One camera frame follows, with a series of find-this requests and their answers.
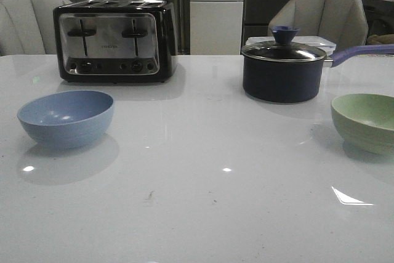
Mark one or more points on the blue bowl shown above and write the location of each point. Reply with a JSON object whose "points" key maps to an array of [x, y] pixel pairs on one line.
{"points": [[67, 119]]}

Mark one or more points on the beige armchair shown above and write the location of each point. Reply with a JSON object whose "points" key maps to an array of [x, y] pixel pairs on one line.
{"points": [[27, 26], [342, 22]]}

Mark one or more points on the glass pot lid blue knob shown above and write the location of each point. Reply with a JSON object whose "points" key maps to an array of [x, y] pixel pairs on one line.
{"points": [[283, 48]]}

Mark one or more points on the beige armchair right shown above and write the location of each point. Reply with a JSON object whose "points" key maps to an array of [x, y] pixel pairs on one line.
{"points": [[342, 22]]}

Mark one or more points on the white cabinet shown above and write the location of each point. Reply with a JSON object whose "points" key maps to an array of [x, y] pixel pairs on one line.
{"points": [[216, 27]]}

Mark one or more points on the clear plastic container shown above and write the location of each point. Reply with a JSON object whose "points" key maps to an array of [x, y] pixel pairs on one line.
{"points": [[315, 41]]}

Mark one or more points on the black and silver toaster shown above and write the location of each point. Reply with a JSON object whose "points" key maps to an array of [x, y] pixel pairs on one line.
{"points": [[116, 41]]}

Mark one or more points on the dark blue saucepan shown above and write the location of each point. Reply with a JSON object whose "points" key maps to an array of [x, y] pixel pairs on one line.
{"points": [[293, 82]]}

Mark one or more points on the green bowl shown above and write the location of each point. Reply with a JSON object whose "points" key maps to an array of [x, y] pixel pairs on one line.
{"points": [[365, 121]]}

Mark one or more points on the beige armchair left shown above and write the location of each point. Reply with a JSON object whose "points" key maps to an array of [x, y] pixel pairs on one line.
{"points": [[27, 26]]}

